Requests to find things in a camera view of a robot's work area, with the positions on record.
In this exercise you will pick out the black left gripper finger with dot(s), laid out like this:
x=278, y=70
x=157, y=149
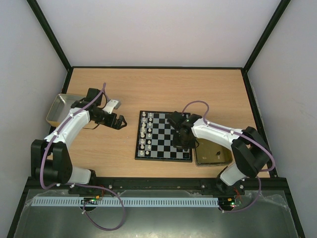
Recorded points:
x=121, y=124
x=121, y=119

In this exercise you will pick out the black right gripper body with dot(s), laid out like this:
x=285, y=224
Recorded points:
x=184, y=143

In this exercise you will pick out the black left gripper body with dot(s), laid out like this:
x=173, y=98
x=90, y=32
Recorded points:
x=109, y=123

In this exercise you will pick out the gold metal tin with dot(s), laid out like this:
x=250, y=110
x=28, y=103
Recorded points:
x=208, y=153

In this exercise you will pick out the black white chess board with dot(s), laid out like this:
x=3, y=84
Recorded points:
x=155, y=139

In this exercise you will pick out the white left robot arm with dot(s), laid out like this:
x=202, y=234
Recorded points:
x=50, y=159

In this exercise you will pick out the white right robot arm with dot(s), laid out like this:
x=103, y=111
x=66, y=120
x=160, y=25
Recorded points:
x=250, y=151

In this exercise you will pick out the silver metal tin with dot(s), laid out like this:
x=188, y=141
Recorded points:
x=60, y=108

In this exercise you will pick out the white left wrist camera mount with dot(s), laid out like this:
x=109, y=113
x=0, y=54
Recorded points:
x=111, y=105

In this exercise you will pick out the light blue slotted cable duct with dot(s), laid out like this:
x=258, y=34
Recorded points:
x=51, y=201

